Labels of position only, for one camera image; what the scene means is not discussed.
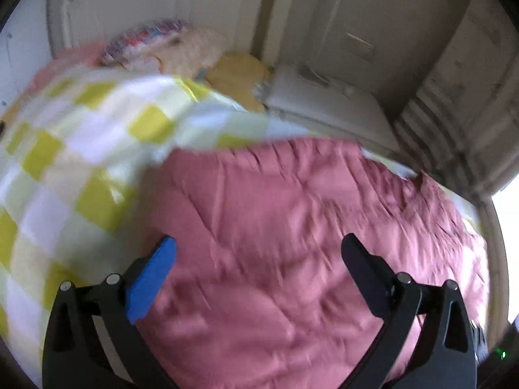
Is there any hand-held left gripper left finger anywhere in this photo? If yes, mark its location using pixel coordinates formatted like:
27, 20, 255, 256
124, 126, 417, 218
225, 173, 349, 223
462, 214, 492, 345
42, 234, 179, 389

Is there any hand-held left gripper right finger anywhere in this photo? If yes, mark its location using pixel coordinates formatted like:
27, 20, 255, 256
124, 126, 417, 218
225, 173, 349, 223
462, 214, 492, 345
336, 233, 478, 389

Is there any pink quilted garment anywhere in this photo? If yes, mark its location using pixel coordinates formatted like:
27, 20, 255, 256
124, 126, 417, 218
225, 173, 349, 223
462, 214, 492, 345
134, 138, 489, 389

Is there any yellow white checkered bedsheet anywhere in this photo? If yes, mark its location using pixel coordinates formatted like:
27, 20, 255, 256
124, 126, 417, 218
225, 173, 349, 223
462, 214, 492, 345
0, 67, 487, 389

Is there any striped curtain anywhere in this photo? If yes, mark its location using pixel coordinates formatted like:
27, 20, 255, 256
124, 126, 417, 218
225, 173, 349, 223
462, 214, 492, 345
393, 77, 519, 195

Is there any yellow pillow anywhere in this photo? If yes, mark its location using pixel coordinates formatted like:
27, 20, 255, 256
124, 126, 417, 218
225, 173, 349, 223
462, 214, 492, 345
207, 51, 272, 112

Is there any cream floral pillow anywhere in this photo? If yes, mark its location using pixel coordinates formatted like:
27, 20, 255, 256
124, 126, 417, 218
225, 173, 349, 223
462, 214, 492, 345
156, 26, 228, 79

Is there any pink cloth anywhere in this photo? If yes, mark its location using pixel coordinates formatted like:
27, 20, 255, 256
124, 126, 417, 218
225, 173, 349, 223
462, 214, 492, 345
28, 44, 104, 90

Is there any colourful patterned pillow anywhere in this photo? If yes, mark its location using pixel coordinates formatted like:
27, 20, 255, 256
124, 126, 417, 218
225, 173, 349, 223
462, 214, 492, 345
99, 18, 191, 65

